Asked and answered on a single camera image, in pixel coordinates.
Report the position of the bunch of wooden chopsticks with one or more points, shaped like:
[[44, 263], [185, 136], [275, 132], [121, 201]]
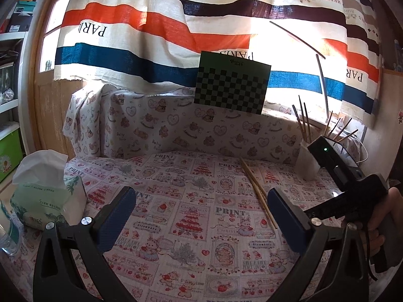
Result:
[[302, 116]]

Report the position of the white desk lamp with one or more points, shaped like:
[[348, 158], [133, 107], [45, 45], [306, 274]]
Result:
[[321, 78]]

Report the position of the wooden window frame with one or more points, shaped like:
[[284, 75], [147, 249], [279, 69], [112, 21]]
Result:
[[53, 100]]

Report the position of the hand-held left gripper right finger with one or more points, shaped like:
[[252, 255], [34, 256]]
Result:
[[289, 223]]

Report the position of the strawberry print tablecloth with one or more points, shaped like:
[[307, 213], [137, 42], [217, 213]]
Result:
[[189, 226]]

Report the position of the green storage box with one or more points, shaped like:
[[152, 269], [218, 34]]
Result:
[[8, 154]]

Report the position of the striped curtain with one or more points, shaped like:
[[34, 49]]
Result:
[[189, 22]]

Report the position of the bear print cloth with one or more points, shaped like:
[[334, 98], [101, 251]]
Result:
[[157, 125]]

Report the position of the white shelf unit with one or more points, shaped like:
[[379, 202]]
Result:
[[12, 53]]

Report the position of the green tissue pack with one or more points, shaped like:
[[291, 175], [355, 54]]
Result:
[[44, 195]]

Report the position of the clear plastic water bottle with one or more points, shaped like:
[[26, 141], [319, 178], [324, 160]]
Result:
[[7, 236]]

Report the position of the green checkered card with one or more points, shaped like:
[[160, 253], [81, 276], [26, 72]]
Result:
[[233, 85]]

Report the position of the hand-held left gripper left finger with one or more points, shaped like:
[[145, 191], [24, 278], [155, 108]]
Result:
[[116, 223]]

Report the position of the tan wooden chopstick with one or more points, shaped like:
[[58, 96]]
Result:
[[253, 176], [258, 192]]

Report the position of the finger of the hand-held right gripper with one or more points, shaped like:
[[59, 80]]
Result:
[[330, 204]]

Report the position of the person's right hand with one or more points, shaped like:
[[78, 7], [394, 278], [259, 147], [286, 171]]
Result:
[[376, 239]]

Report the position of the translucent plastic cup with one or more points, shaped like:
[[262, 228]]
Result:
[[307, 163]]

